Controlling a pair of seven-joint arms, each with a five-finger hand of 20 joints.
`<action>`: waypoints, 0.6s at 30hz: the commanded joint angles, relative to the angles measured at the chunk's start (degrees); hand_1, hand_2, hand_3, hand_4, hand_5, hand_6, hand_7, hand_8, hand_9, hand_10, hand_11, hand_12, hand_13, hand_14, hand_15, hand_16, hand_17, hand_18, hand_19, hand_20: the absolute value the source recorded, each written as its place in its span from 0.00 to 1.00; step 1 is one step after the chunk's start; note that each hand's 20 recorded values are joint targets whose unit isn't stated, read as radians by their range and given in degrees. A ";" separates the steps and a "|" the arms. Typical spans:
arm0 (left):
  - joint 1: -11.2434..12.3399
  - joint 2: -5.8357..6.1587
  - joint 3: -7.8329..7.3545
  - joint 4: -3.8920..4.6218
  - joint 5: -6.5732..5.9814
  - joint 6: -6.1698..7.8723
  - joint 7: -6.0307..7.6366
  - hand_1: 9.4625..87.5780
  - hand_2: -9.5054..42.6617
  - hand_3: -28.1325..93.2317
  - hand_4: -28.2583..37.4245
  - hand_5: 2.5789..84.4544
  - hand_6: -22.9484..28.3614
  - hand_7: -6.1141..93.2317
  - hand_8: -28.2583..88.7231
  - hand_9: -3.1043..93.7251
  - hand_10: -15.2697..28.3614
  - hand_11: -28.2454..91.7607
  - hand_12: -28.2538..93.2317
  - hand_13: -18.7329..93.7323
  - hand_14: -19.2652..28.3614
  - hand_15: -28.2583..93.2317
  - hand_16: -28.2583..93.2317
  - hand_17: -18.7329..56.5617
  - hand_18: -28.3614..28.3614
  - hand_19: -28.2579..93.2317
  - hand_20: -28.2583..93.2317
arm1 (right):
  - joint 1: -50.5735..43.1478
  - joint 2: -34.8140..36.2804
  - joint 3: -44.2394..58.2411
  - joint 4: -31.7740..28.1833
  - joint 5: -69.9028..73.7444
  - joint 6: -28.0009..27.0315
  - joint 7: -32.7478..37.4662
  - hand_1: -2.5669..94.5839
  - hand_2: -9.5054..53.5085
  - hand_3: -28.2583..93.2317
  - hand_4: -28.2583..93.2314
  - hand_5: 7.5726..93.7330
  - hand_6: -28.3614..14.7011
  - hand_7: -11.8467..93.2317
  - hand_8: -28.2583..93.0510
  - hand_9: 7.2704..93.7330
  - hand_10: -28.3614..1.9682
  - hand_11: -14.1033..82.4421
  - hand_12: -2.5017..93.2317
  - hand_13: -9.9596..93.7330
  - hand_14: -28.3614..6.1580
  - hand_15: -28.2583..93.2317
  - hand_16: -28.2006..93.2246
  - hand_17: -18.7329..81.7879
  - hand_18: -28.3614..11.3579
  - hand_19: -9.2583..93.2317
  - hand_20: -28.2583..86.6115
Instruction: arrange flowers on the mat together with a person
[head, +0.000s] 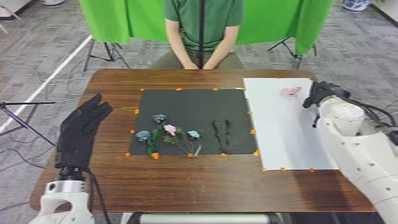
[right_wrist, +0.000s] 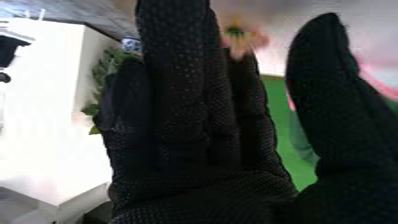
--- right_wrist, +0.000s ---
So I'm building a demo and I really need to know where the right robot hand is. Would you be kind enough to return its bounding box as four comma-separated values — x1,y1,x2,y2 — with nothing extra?
92,0,398,224

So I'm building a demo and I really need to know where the pink flower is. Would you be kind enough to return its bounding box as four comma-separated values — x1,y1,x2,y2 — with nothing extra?
216,18,271,62

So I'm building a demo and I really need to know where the green plant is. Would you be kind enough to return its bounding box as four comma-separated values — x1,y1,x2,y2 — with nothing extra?
79,46,142,136

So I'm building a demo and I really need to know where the white cabinet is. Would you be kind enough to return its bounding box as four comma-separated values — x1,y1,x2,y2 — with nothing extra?
0,17,124,224

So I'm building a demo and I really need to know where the blue and white vase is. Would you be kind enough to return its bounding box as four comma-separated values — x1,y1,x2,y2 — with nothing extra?
119,35,143,54

